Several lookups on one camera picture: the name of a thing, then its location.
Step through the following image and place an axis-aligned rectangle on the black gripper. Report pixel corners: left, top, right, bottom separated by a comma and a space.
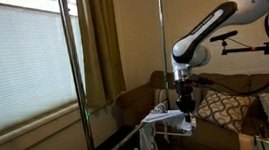
173, 79, 199, 125

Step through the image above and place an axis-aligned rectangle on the white tea towel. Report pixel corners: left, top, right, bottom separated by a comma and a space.
136, 107, 201, 150

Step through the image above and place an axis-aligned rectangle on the white plastic clothes hanger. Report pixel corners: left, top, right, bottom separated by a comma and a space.
152, 100, 194, 141
153, 102, 171, 147

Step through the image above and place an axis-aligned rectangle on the brown fabric sofa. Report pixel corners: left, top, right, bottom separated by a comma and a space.
112, 58, 269, 150

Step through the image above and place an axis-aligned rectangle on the brown wave pattern pillow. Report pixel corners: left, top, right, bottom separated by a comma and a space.
188, 84, 260, 139

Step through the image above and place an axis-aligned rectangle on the beige box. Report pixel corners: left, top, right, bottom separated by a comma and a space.
237, 132, 259, 150

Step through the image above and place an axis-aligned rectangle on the silver rack upright pole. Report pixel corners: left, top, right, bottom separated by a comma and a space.
56, 0, 98, 150
154, 0, 176, 111

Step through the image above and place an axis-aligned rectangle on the green lit glass box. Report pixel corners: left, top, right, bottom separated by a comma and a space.
253, 133, 269, 150

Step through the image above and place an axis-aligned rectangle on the olive green curtain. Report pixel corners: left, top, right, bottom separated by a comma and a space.
75, 0, 129, 110

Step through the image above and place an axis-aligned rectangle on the beige window sill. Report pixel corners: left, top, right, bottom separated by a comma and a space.
0, 99, 115, 150

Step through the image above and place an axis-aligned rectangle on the white window blind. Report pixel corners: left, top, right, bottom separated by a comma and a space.
0, 0, 92, 137

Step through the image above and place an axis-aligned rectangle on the silver rack low rail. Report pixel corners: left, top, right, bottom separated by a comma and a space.
91, 99, 176, 150

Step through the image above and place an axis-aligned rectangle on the black bar camera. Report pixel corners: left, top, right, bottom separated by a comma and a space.
208, 29, 239, 43

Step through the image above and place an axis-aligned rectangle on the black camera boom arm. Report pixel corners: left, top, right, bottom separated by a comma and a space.
220, 35, 269, 62

